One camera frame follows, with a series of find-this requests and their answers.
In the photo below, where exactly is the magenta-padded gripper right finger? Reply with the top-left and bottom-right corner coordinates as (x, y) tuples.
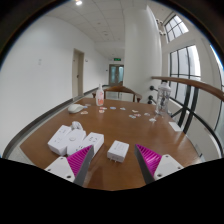
(133, 143), (185, 186)

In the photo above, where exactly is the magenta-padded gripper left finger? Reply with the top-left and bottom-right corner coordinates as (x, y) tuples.
(44, 144), (95, 188)

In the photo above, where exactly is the white block charger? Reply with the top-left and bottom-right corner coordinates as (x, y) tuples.
(106, 139), (131, 164)

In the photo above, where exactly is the white power strip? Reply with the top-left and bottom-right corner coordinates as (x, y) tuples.
(66, 128), (105, 157)
(47, 124), (73, 157)

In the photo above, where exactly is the white paper card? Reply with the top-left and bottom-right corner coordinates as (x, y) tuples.
(168, 121), (184, 132)

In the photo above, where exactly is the white computer mouse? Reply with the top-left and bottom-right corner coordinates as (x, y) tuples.
(67, 103), (86, 115)

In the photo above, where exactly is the clear plastic water bottle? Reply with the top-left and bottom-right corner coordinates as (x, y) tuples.
(154, 81), (173, 117)

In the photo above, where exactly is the white pump bottle orange label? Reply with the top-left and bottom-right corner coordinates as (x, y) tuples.
(95, 83), (105, 108)

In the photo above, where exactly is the wood-topped black metal railing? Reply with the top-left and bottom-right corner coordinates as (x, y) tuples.
(150, 75), (224, 158)

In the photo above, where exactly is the wooden armchair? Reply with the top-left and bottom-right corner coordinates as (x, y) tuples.
(91, 84), (143, 104)

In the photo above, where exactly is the grey side door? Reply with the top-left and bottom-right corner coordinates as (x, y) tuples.
(71, 47), (86, 100)

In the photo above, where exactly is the tall arched grid window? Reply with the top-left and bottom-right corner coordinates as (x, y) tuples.
(168, 44), (202, 112)

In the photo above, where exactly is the glass double door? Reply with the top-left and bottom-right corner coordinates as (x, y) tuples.
(108, 63), (125, 87)

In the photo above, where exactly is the small upper grid window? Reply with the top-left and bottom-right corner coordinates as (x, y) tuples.
(164, 13), (190, 44)

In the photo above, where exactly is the white coiled cable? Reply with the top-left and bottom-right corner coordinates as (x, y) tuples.
(70, 120), (85, 132)

